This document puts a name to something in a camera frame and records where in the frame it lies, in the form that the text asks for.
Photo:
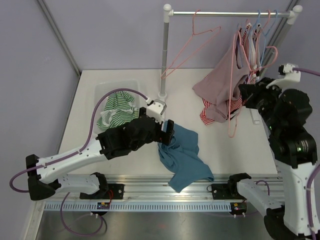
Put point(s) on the white clothes rack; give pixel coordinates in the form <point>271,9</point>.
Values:
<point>288,18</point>

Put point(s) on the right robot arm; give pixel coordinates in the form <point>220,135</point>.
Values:
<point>284,111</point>

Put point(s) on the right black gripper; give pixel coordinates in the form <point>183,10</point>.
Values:
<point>250,92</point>

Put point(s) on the white slotted cable duct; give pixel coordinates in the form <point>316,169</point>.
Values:
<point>82,206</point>

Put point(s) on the green striped tank top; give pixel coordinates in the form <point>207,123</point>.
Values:
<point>120,108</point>

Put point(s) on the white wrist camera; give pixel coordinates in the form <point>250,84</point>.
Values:
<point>287,76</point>
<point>155,109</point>

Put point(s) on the red striped tank top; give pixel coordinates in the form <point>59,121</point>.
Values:
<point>207,117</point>

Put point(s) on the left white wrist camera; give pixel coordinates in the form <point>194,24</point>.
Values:
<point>155,109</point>

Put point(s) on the teal tank top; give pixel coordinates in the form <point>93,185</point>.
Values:
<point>181,158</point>

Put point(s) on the mauve tank top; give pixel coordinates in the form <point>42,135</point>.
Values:
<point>220,92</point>

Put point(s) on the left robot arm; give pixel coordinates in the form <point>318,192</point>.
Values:
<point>48,176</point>

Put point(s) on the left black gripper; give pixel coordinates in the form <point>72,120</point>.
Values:
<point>162,136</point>

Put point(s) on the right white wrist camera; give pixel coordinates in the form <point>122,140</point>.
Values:
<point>287,76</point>

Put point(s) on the blue hanger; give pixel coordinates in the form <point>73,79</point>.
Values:
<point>250,39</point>
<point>265,34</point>

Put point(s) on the translucent plastic basket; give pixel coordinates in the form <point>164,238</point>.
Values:
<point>103,88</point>

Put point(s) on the aluminium mounting rail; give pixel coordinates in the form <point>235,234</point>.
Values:
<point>155,188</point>

